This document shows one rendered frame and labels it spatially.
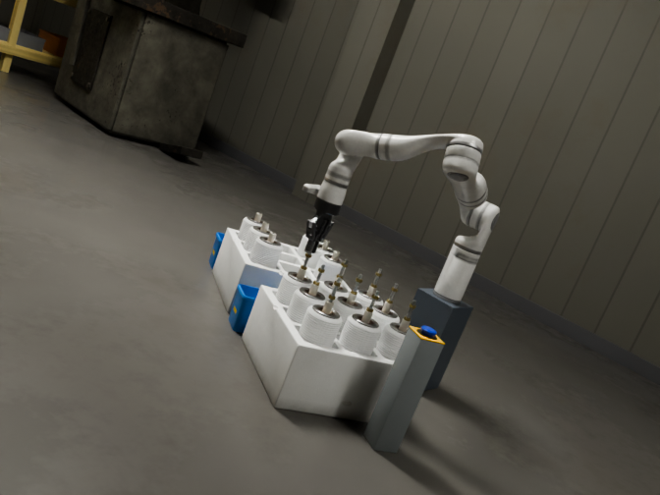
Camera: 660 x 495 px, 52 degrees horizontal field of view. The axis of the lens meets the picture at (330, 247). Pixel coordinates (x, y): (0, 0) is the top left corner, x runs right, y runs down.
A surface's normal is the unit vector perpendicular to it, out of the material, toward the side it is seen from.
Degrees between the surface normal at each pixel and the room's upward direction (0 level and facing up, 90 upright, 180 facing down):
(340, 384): 90
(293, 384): 90
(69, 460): 0
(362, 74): 90
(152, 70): 90
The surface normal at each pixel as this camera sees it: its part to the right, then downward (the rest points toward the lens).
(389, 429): 0.33, 0.33
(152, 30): 0.63, 0.40
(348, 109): -0.61, -0.06
